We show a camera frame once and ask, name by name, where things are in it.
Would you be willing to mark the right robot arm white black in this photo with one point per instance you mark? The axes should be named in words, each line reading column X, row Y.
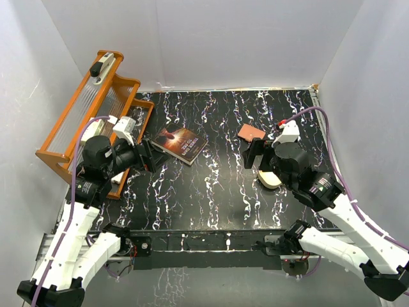
column 373, row 256

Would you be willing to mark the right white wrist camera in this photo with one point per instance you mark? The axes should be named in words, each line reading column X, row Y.
column 288, row 133

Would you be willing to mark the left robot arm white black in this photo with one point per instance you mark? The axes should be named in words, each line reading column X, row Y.
column 64, row 274

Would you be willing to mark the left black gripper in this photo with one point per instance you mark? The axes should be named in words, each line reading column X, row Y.
column 138, row 151

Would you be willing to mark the small white green box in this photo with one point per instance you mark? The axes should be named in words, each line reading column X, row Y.
column 94, row 128

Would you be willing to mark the beige oval tray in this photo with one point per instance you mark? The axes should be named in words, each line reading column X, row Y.
column 269, row 179

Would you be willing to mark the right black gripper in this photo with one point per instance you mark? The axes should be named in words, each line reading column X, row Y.
column 259, row 147

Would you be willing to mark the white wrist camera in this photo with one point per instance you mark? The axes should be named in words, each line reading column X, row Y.
column 123, row 129
column 288, row 133

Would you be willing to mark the black white stapler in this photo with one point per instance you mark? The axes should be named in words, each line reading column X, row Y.
column 101, row 68

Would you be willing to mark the dark paperback book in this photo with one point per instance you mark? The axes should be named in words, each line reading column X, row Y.
column 180, row 142

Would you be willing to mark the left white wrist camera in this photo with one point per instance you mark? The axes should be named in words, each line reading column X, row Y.
column 123, row 129

